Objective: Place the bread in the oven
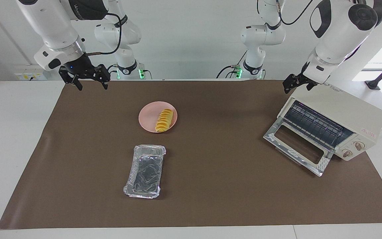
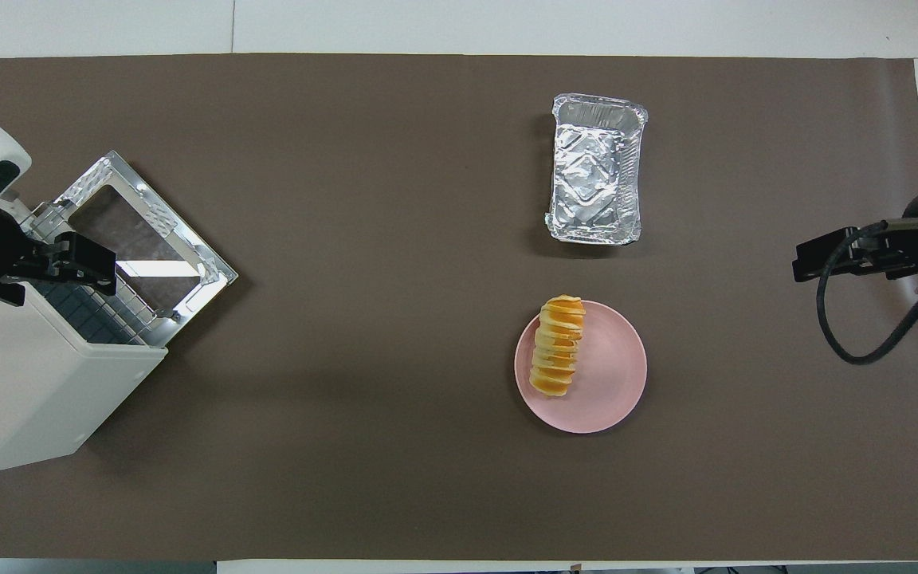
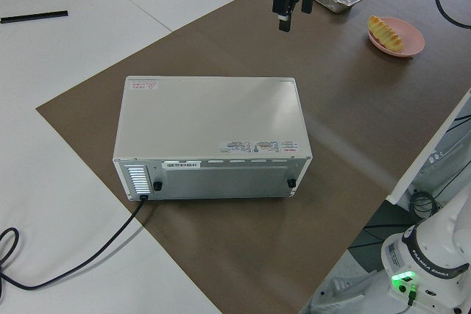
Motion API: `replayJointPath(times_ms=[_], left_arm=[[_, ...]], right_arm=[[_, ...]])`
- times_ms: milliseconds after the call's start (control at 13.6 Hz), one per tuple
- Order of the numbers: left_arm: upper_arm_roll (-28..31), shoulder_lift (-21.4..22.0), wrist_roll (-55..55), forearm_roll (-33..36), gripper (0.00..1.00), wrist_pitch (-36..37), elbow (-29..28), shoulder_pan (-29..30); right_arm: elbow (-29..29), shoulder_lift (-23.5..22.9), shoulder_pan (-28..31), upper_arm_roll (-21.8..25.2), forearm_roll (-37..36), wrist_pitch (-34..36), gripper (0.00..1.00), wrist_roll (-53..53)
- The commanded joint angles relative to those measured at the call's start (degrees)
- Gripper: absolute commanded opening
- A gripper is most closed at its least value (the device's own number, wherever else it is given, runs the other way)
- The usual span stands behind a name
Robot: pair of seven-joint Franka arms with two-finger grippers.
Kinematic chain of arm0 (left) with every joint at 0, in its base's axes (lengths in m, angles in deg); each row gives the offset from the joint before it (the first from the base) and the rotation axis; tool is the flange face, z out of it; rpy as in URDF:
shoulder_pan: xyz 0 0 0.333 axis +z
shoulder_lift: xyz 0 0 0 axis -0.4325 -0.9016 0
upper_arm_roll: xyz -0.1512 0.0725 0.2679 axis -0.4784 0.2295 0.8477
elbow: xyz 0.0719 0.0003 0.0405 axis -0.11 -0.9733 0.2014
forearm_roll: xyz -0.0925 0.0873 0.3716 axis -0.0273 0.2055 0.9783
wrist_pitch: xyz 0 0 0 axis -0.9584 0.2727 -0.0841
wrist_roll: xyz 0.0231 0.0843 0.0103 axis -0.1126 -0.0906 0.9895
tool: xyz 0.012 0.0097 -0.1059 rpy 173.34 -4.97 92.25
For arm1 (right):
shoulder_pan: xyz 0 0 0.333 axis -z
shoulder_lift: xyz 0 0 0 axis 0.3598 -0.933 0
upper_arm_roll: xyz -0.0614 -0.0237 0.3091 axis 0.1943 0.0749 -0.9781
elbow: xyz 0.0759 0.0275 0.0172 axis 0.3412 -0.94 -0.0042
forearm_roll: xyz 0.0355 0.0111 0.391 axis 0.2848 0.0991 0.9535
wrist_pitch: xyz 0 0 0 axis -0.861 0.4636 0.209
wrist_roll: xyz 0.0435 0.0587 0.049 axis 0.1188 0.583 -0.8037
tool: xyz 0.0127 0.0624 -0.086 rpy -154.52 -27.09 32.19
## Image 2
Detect aluminium foil tray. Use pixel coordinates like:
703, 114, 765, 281
547, 93, 649, 246

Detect sliced yellow bread loaf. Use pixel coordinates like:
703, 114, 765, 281
529, 295, 587, 397

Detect cream toaster oven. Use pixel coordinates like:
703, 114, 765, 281
0, 203, 169, 478

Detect glass oven door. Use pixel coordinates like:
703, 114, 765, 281
53, 150, 238, 332

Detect pink round plate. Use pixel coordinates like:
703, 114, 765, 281
514, 300, 648, 434

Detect brown table mat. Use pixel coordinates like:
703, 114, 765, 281
0, 54, 918, 560

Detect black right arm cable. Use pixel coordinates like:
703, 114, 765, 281
816, 219, 918, 366

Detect metal oven wire rack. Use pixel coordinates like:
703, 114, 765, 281
29, 231, 182, 348

